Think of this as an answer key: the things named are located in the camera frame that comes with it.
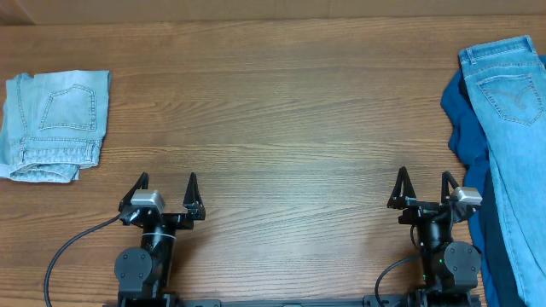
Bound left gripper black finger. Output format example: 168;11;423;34
183;172;205;213
118;172;149;211

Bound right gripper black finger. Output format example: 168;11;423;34
390;166;416;200
441;171;459;204

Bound light blue denim shorts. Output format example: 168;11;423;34
1;70;111;183

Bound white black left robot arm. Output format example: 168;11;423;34
114;172;206;307

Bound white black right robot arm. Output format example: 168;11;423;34
375;167;483;307

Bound dark blue garment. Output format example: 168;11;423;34
441;71;525;307

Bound medium blue denim jeans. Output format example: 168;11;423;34
459;36;545;306

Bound brown cardboard box wall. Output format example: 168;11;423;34
1;0;545;26

